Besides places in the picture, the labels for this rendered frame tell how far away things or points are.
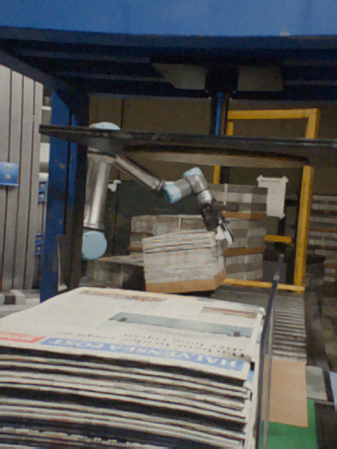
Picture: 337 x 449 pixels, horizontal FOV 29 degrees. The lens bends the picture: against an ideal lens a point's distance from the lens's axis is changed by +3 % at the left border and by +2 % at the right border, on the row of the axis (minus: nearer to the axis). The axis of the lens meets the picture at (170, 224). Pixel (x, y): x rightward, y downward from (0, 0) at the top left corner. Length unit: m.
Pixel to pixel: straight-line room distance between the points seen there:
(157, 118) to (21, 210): 7.93
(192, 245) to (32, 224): 0.68
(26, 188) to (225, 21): 1.81
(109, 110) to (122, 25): 9.62
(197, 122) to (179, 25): 9.38
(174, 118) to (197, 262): 8.00
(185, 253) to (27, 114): 0.85
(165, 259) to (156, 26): 1.64
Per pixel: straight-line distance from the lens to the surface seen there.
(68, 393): 0.64
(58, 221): 1.71
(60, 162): 1.71
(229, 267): 4.03
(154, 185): 2.75
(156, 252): 2.60
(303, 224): 4.66
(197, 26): 1.04
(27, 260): 2.75
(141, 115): 10.61
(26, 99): 2.74
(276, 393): 1.46
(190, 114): 10.45
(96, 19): 1.08
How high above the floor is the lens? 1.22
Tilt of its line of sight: 3 degrees down
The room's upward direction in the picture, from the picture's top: 4 degrees clockwise
